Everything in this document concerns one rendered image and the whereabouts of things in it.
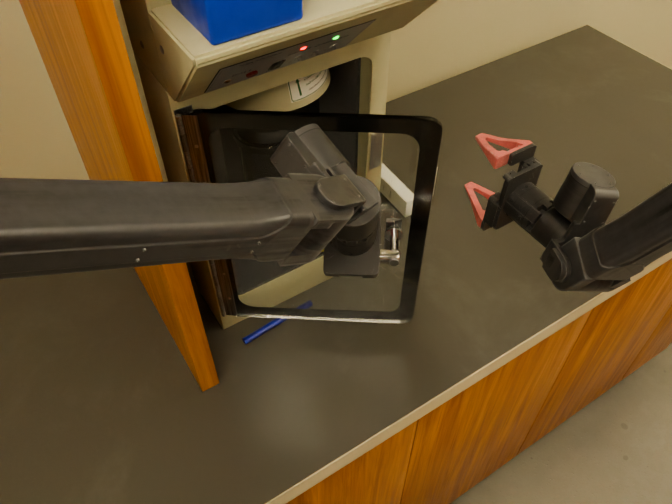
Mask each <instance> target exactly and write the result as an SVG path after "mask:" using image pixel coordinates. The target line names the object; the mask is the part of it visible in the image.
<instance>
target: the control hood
mask: <svg viewBox="0 0 672 504"><path fill-rule="evenodd" d="M437 1H438V0H302V6H303V17H302V19H300V20H297V21H294V22H290V23H287V24H284V25H281V26H277V27H274V28H271V29H267V30H264V31H261V32H258V33H254V34H251V35H248V36H245V37H241V38H238V39H235V40H231V41H228V42H225V43H222V44H218V45H212V44H211V43H210V42H209V41H208V40H207V39H206V38H205V37H204V36H203V35H202V34H201V33H200V32H199V31H198V30H197V29H196V28H195V27H194V26H193V25H192V24H191V23H190V22H189V21H188V20H187V19H186V18H185V17H184V16H183V15H182V14H181V13H180V12H179V11H178V10H177V9H176V8H175V7H174V6H173V5H172V4H168V5H164V6H161V7H157V8H153V9H151V11H150V13H149V17H150V21H151V26H152V30H153V34H154V38H155V42H156V47H157V51H158V55H159V59H160V63H161V68H162V72H163V76H164V80H165V84H166V89H167V93H168V94H169V95H170V96H171V97H172V99H173V100H174V101H177V102H178V103H179V102H182V101H185V100H188V99H191V98H194V97H196V96H199V95H202V94H205V93H204V92H205V90H206V89H207V87H208V86H209V84H210V83H211V81H212V80H213V78H214V77H215V75H216V74H217V72H218V71H219V69H222V68H225V67H228V66H231V65H234V64H237V63H240V62H243V61H247V60H250V59H253V58H256V57H259V56H262V55H265V54H268V53H271V52H275V51H278V50H281V49H284V48H287V47H290V46H293V45H296V44H299V43H303V42H306V41H309V40H312V39H315V38H318V37H321V36H324V35H327V34H331V33H334V32H337V31H340V30H343V29H346V28H349V27H352V26H355V25H359V24H362V23H365V22H368V21H371V20H374V19H376V20H375V21H374V22H373V23H372V24H371V25H369V26H368V27H367V28H366V29H365V30H364V31H363V32H361V33H360V34H359V35H358V36H357V37H356V38H355V39H353V40H352V41H351V42H350V43H349V44H348V45H346V46H349V45H352V44H355V43H358V42H361V41H364V40H367V39H370V38H373V37H376V36H379V35H382V34H385V33H388V32H391V31H394V30H397V29H400V28H403V27H404V26H406V25H407V24H408V23H409V22H411V21H412V20H413V19H415V18H416V17H417V16H419V15H420V14H421V13H422V12H424V11H425V10H426V9H428V8H429V7H430V6H431V5H433V4H434V3H435V2H437ZM346 46H345V47H346Z"/></svg>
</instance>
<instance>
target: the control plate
mask: <svg viewBox="0 0 672 504"><path fill-rule="evenodd" d="M375 20H376V19H374V20H371V21H368V22H365V23H362V24H359V25H355V26H352V27H349V28H346V29H343V30H340V31H337V32H334V33H331V34H327V35H324V36H321V37H318V38H315V39H312V40H309V41H306V42H303V43H299V44H296V45H293V46H290V47H287V48H284V49H281V50H278V51H275V52H271V53H268V54H265V55H262V56H259V57H256V58H253V59H250V60H247V61H243V62H240V63H237V64H234V65H231V66H228V67H225V68H222V69H219V71H218V72H217V74H216V75H215V77H214V78H213V80H212V81H211V83H210V84H209V86H208V87H207V89H206V90H205V92H204V93H207V92H210V91H213V90H216V89H219V88H222V87H225V86H228V85H231V84H234V83H237V82H240V81H243V80H246V79H249V78H247V77H246V74H248V73H249V72H252V71H255V70H257V71H258V74H257V75H255V76H258V75H261V74H264V73H267V72H270V71H273V70H276V69H279V68H282V67H285V66H288V65H291V64H294V63H297V62H298V60H297V59H295V58H296V57H298V56H301V55H302V57H301V61H303V60H306V59H309V58H312V57H315V56H316V55H315V53H313V52H314V51H316V50H320V51H319V52H318V53H319V55H321V54H324V53H327V52H330V51H333V48H330V46H332V45H334V44H337V45H336V49H339V48H342V47H345V46H346V45H348V44H349V43H350V42H351V41H352V40H353V39H355V38H356V37H357V36H358V35H359V34H360V33H361V32H363V31H364V30H365V29H366V28H367V27H368V26H369V25H371V24H372V23H373V22H374V21H375ZM337 35H340V37H338V38H337V39H334V40H332V38H333V37H335V36H337ZM304 46H308V47H307V48H306V49H304V50H299V49H300V48H301V47H304ZM336 49H335V50H336ZM285 59H286V61H285V62H284V63H283V64H282V65H281V66H280V67H279V68H276V69H273V70H268V69H269V68H270V67H271V65H272V64H273V63H276V62H279V61H282V60H285ZM255 76H253V77H255ZM229 79H232V80H231V81H230V82H229V83H224V84H223V82H224V81H226V80H229Z"/></svg>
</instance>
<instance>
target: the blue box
mask: <svg viewBox="0 0 672 504"><path fill-rule="evenodd" d="M171 2H172V5H173V6H174V7H175V8H176V9H177V10H178V11H179V12H180V13H181V14H182V15H183V16H184V17H185V18H186V19H187V20H188V21H189V22H190V23H191V24H192V25H193V26H194V27H195V28H196V29H197V30H198V31H199V32H200V33H201V34H202V35H203V36H204V37H205V38H206V39H207V40H208V41H209V42H210V43H211V44H212V45H218V44H222V43H225V42H228V41H231V40H235V39H238V38H241V37H245V36H248V35H251V34H254V33H258V32H261V31H264V30H267V29H271V28H274V27H277V26H281V25H284V24H287V23H290V22H294V21H297V20H300V19H302V17H303V6H302V0H171Z"/></svg>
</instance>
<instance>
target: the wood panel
mask: <svg viewBox="0 0 672 504"><path fill-rule="evenodd" d="M19 2H20V5H21V7H22V10H23V12H24V15H25V17H26V20H27V22H28V25H29V27H30V30H31V32H32V35H33V37H34V40H35V42H36V45H37V47H38V50H39V53H40V55H41V58H42V60H43V63H44V65H45V68H46V70H47V73H48V75H49V78H50V80H51V83H52V85H53V88H54V90H55V93H56V95H57V98H58V100H59V103H60V105H61V108H62V111H63V113H64V116H65V118H66V121H67V123H68V126H69V128H70V131H71V133H72V136H73V138H74V141H75V143H76V146H77V148H78V151H79V153H80V156H81V158H82V161H83V163H84V166H85V169H86V171H87V174H88V176H89V179H90V180H115V181H154V182H163V179H162V175H161V172H160V168H159V164H158V161H157V157H156V154H155V150H154V146H153V143H152V139H151V136H150V132H149V129H148V125H147V121H146V118H145V114H144V111H143V107H142V103H141V100H140V96H139V93H138V89H137V86H136V82H135V78H134V75H133V71H132V68H131V64H130V60H129V57H128V53H127V50H126V46H125V43H124V39H123V35H122V32H121V28H120V25H119V21H118V17H117V14H116V10H115V7H114V3H113V0H19ZM134 269H135V271H136V273H137V275H138V276H139V278H140V280H141V282H142V284H143V285H144V287H145V289H146V291H147V293H148V294H149V296H150V298H151V300H152V302H153V303H154V305H155V307H156V309H157V311H158V312H159V314H160V316H161V318H162V320H163V321H164V323H165V325H166V327H167V329H168V330H169V332H170V334H171V336H172V338H173V339H174V341H175V343H176V345H177V346H178V348H179V350H180V352H181V354H182V355H183V357H184V359H185V361H186V363H187V364H188V366H189V368H190V370H191V372H192V373H193V375H194V377H195V379H196V381H197V382H198V384H199V386H200V388H201V390H202V391H205V390H207V389H209V388H211V387H213V386H215V385H217V384H219V379H218V376H217V372H216V369H215V365H214V361H213V358H212V354H211V351H210V347H209V343H208V340H207V336H206V333H205V329H204V326H203V322H202V318H201V315H200V311H199V308H198V304H197V301H196V297H195V293H194V290H193V286H192V283H191V279H190V275H189V272H188V268H187V265H186V263H176V264H165V265H154V266H143V267H134Z"/></svg>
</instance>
